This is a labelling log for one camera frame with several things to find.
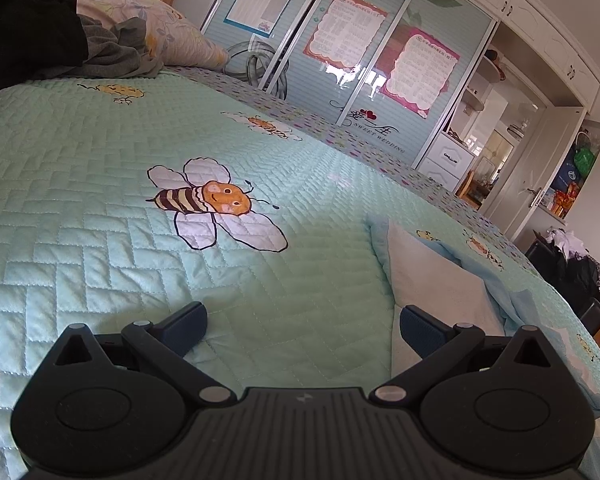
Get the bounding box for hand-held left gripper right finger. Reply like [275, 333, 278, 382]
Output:
[369, 305, 556, 407]

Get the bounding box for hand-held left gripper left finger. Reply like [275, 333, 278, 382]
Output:
[45, 301, 238, 407]

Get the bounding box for light blue and white garment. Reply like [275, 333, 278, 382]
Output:
[367, 214, 551, 386]

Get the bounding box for pile of dark clothes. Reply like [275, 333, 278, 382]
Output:
[545, 227, 600, 311]

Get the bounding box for mint green bee quilt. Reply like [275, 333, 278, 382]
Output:
[0, 67, 600, 480]

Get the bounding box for black leather sofa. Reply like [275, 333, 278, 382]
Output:
[525, 240, 600, 333]

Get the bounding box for wooden chair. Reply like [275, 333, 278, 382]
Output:
[456, 170, 488, 210]

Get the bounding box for white drawer cabinet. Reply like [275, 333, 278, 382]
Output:
[422, 132, 478, 193]

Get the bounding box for orange snack packages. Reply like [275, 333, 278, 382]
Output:
[547, 182, 581, 218]

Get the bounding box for white door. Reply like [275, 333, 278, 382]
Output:
[490, 107, 588, 243]

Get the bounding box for blue bag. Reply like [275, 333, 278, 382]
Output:
[555, 162, 581, 196]

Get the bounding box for floral bed sheet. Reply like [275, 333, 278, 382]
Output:
[175, 65, 536, 261]

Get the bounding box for green bag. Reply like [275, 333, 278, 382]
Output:
[572, 145, 598, 176]

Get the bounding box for pink bordered poster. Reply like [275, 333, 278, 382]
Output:
[379, 27, 461, 118]

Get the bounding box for grey clothing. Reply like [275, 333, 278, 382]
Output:
[77, 16, 163, 80]

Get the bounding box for floral pillow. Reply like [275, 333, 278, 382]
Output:
[30, 0, 231, 71]

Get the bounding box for orange bordered poster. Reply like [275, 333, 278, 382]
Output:
[302, 0, 388, 68]

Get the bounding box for black clothing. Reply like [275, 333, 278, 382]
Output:
[0, 0, 88, 93]

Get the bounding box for coiled grey hose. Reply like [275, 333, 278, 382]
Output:
[225, 40, 288, 98]

